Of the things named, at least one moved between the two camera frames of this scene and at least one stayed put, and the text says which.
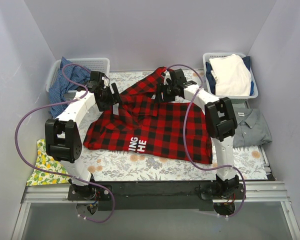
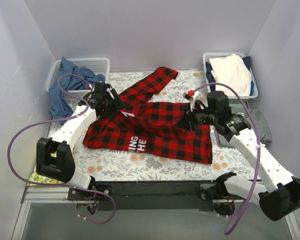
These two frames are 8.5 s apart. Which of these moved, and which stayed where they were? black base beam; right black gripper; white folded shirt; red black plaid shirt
Moved: right black gripper
Stayed: black base beam; red black plaid shirt; white folded shirt
